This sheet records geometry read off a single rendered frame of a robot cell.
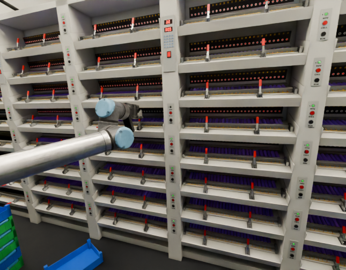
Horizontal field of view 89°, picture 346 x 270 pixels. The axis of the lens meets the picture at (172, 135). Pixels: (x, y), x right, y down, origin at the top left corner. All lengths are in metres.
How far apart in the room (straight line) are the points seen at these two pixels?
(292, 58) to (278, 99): 0.19
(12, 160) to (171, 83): 0.76
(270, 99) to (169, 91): 0.53
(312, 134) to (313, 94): 0.19
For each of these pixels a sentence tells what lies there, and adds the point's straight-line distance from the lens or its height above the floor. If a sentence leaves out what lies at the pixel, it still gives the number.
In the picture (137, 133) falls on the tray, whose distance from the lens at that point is 1.16.
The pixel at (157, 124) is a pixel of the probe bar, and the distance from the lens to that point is 1.15.
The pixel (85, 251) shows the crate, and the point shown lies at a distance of 1.74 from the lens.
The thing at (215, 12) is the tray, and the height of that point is 1.61.
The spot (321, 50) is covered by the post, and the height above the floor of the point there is 1.32.
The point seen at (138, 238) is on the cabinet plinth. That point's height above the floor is 0.05.
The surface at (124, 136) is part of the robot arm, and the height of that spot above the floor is 0.98.
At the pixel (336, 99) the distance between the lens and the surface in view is 1.10.
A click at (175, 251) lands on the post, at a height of 0.07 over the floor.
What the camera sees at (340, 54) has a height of 1.30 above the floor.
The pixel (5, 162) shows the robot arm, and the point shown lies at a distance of 0.68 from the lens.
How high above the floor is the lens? 1.14
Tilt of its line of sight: 12 degrees down
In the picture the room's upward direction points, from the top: 1 degrees counter-clockwise
